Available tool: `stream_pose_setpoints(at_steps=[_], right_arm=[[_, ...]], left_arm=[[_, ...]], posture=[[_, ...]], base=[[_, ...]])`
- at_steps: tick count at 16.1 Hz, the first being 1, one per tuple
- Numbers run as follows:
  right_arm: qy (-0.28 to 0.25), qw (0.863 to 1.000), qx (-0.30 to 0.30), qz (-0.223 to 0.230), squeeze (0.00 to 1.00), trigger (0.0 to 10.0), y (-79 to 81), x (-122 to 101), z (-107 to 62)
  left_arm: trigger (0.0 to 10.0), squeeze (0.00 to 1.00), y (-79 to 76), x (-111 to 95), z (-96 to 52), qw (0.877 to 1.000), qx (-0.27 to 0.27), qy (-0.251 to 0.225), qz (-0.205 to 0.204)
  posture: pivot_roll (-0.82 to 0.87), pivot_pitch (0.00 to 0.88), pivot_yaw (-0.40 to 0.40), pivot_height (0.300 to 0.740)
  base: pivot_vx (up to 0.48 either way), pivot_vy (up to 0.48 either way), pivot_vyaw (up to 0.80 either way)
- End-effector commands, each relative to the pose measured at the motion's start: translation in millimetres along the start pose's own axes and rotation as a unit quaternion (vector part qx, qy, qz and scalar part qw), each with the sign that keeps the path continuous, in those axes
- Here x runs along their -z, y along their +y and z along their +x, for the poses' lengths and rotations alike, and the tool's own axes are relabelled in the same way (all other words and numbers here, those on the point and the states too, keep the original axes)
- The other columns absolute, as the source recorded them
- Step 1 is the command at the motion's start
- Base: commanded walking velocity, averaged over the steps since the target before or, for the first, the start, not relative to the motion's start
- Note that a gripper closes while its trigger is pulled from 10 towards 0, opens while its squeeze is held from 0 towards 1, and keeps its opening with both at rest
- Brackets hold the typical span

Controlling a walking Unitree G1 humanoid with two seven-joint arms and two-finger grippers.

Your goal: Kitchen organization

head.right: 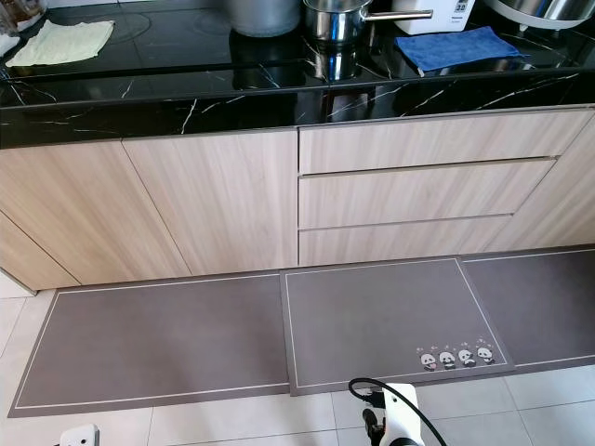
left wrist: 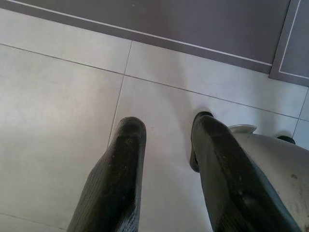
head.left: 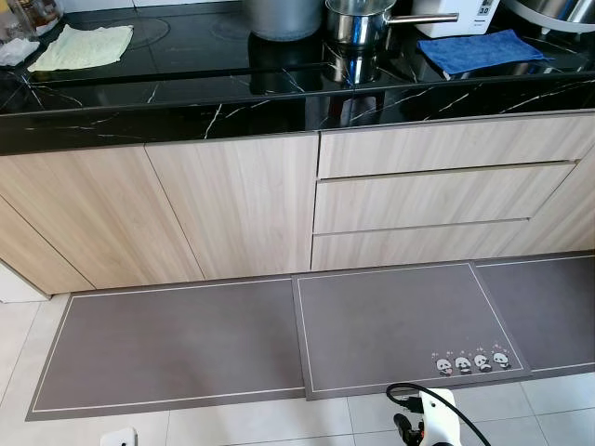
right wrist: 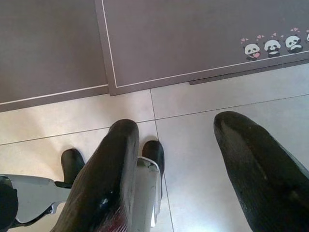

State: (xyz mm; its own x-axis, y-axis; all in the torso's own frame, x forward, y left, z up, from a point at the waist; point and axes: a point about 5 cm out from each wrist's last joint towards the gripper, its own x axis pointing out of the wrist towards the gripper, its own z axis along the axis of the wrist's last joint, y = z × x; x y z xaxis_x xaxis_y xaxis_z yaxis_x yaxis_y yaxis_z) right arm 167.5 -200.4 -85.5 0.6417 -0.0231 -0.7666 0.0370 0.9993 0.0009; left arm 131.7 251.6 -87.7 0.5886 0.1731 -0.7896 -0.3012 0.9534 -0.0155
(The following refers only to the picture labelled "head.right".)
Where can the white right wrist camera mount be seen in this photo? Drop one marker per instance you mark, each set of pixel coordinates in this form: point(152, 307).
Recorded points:
point(400, 413)

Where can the blue cloth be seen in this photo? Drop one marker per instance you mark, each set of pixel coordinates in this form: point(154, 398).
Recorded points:
point(456, 48)

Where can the large grey pot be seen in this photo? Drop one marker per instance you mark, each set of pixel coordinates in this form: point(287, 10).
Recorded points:
point(265, 17)

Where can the pale yellow cloth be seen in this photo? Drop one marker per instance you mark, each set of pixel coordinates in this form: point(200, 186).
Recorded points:
point(60, 44)

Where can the glass jar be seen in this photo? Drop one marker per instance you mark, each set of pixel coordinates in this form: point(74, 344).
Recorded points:
point(20, 14)

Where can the clear plastic bag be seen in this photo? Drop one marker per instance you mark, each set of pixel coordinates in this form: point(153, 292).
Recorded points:
point(7, 45)

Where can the wooden drawer front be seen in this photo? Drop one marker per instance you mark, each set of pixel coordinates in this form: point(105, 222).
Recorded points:
point(409, 195)
point(428, 141)
point(390, 243)

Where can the long grey floor mat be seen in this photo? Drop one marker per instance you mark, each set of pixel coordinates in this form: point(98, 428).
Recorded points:
point(149, 339)

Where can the grey panda floor mat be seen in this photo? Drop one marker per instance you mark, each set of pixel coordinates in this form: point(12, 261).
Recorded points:
point(372, 321)

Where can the white kitchen appliance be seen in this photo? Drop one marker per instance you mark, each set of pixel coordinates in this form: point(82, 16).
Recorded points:
point(451, 14)

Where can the steel wok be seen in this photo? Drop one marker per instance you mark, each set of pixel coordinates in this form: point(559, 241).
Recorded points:
point(544, 9)

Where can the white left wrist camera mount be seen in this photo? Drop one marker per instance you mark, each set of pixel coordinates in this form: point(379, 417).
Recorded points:
point(79, 437)

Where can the wooden cabinet door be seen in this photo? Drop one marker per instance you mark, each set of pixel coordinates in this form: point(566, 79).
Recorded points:
point(84, 204)
point(223, 200)

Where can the steel saucepan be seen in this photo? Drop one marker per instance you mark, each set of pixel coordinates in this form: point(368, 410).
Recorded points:
point(335, 20)

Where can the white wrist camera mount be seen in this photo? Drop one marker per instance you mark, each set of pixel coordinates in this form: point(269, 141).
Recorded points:
point(400, 413)
point(79, 437)

